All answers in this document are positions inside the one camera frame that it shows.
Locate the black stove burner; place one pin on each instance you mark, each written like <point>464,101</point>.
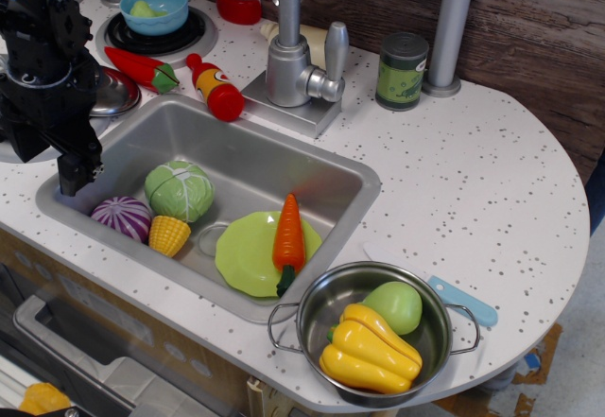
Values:
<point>198,35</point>

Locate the orange toy carrot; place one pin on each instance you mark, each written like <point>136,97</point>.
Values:
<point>288,253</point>

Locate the silver pot lid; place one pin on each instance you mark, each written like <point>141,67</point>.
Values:
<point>116,94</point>

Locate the cream toy bottle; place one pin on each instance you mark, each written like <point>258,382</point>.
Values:
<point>314,36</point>

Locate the grey vertical post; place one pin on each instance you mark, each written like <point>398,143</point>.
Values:
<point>441,79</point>

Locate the light green plate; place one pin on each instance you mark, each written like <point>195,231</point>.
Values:
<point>244,254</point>

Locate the toy oven door handle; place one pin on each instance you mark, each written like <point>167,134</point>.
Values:
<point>72,350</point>

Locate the red white toy slice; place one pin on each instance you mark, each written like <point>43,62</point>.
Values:
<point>240,12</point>

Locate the green toy can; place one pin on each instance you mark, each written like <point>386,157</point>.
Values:
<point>402,62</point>

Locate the yellow toy bell pepper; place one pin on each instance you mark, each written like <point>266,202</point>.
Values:
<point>365,353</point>

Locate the purple toy onion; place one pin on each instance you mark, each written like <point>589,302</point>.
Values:
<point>126,215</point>

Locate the blue bowl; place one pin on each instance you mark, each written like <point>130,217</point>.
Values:
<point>177,14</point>

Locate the white knife blue handle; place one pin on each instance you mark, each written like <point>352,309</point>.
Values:
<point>449,293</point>

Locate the green toy in bowl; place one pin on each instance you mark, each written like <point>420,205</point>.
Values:
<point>142,9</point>

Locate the green toy cabbage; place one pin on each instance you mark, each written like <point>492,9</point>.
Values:
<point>179,189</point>

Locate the red toy chili pepper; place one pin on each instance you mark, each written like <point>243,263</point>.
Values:
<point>154,75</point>

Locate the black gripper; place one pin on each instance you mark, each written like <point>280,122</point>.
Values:
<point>43,111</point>

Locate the steel pot with handles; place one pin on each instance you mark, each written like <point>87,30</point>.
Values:
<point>322,304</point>

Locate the yellow toy at bottom left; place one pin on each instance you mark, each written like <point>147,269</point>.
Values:
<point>42,398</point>

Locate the red toy ketchup bottle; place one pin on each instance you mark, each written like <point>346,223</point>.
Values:
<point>223,99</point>

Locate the stainless steel sink basin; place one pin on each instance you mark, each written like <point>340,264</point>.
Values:
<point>252,168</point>

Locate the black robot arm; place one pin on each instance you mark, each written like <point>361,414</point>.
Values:
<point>42,34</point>

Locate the yellow toy corn piece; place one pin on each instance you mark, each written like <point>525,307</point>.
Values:
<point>168,235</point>

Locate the green toy pear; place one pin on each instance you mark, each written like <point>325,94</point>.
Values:
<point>399,304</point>

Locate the silver toy faucet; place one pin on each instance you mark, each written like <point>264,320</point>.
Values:
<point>293,92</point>

